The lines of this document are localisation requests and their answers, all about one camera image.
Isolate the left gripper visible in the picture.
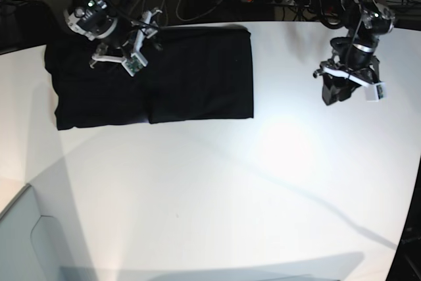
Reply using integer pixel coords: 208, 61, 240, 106
322, 34, 380, 106

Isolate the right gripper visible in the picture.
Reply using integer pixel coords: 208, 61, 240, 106
64, 0, 138, 49

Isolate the black T-shirt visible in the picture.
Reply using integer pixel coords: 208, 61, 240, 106
44, 26, 254, 130

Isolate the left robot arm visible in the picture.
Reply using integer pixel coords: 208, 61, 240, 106
313, 0, 395, 105

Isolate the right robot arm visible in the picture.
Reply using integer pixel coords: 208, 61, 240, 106
64, 0, 139, 59

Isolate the black office chair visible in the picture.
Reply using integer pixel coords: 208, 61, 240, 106
1, 0, 67, 54

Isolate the white wrist camera left mount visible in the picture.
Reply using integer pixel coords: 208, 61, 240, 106
313, 61, 387, 102

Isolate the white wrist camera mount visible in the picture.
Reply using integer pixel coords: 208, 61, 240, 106
89, 7, 162, 77
313, 61, 387, 102

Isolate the white wrist camera right mount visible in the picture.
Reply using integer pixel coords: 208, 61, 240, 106
89, 7, 162, 77

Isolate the grey coiled cable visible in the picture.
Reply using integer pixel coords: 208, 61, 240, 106
131, 0, 224, 24

